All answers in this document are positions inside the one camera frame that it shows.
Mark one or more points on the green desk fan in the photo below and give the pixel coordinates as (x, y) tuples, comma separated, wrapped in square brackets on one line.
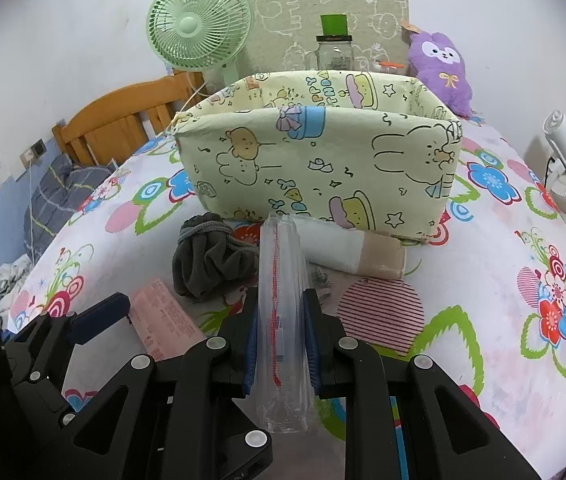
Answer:
[(198, 35)]

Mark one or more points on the yellow cartoon fabric bin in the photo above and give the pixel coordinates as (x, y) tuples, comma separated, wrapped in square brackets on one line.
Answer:
[(367, 151)]

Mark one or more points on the wooden bed headboard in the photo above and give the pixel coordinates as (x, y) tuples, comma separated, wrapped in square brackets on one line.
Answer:
[(114, 126)]

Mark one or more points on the pink tissue packet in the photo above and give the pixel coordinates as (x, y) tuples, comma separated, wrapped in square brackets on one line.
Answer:
[(165, 329)]

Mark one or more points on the cotton swab jar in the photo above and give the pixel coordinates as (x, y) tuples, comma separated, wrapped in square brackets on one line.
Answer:
[(387, 67)]

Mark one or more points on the crumpled white clothes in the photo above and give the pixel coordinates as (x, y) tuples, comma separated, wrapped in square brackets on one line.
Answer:
[(12, 277)]

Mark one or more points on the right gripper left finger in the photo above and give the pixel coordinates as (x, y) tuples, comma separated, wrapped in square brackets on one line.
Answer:
[(176, 418)]

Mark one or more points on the grey drawstring pouch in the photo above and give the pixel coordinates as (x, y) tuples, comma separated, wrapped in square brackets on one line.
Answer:
[(209, 260)]

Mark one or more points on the green cartoon cardboard panel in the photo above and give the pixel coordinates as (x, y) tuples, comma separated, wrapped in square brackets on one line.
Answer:
[(284, 32)]

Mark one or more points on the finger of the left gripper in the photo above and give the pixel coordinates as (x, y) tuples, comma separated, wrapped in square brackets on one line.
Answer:
[(98, 312)]

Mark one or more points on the floral tablecloth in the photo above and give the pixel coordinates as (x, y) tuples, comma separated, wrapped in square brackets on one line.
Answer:
[(485, 298)]

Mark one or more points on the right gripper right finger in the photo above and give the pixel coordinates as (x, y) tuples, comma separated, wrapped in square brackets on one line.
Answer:
[(404, 419)]

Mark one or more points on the clear plastic pencil case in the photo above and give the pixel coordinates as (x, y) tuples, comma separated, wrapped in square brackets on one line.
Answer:
[(283, 398)]

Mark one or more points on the glass mason jar mug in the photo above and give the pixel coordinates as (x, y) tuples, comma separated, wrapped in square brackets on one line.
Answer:
[(332, 53)]

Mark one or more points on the grey plaid pillow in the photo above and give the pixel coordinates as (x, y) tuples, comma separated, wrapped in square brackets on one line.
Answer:
[(56, 198)]

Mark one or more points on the wall power socket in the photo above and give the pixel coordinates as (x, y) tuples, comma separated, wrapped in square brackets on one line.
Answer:
[(32, 154)]

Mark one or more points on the purple plush bunny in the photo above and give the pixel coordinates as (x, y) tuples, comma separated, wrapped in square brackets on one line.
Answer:
[(434, 60)]

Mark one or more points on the white beige rolled sock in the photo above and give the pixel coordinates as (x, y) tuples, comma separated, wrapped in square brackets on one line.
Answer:
[(351, 251)]

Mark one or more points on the green plastic cup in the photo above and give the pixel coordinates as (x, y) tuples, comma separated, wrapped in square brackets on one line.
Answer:
[(334, 25)]

